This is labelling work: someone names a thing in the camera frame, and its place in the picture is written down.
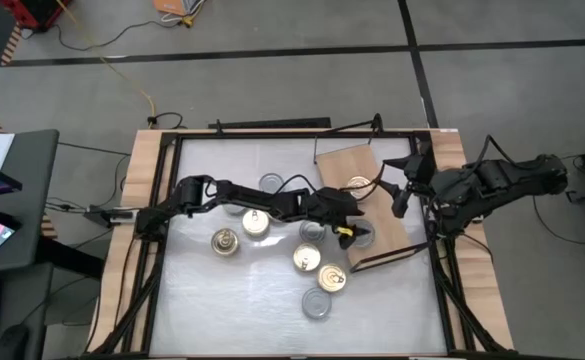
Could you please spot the black flat bar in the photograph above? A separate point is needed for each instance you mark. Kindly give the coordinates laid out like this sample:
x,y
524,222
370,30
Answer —
x,y
272,123

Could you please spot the black desk foot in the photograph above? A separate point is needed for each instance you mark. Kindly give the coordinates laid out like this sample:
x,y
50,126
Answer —
x,y
72,257

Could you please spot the grey low desk surface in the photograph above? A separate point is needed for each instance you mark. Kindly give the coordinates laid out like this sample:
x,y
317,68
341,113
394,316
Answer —
x,y
27,300

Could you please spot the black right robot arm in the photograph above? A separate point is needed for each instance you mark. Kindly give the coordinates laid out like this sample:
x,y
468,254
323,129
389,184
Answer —
x,y
502,180

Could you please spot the dark grey desk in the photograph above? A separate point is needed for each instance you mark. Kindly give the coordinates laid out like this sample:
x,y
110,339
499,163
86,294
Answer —
x,y
37,165

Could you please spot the yellow tag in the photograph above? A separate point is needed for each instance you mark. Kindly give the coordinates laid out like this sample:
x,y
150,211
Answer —
x,y
344,231

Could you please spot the black metal table frame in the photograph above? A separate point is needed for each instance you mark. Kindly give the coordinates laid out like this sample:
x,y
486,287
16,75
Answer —
x,y
252,134

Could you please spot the orange box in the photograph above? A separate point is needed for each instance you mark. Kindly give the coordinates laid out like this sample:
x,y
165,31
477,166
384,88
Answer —
x,y
169,6

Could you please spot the white glossy table sheet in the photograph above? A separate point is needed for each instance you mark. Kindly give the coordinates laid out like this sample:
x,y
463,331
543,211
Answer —
x,y
222,325

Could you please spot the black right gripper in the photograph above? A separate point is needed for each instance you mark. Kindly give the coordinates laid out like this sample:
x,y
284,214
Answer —
x,y
422,167

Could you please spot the red and black case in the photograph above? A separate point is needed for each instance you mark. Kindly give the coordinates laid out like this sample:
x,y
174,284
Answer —
x,y
32,10

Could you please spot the black computer mouse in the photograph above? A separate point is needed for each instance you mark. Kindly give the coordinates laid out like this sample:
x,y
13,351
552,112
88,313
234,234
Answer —
x,y
11,345

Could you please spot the black adapter box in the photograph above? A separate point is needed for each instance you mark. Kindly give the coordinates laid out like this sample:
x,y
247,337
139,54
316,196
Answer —
x,y
103,216

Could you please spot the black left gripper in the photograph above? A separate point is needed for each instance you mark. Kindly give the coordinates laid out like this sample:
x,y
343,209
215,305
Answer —
x,y
332,205

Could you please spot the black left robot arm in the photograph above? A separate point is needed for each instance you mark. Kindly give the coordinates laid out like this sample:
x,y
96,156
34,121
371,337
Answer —
x,y
252,197

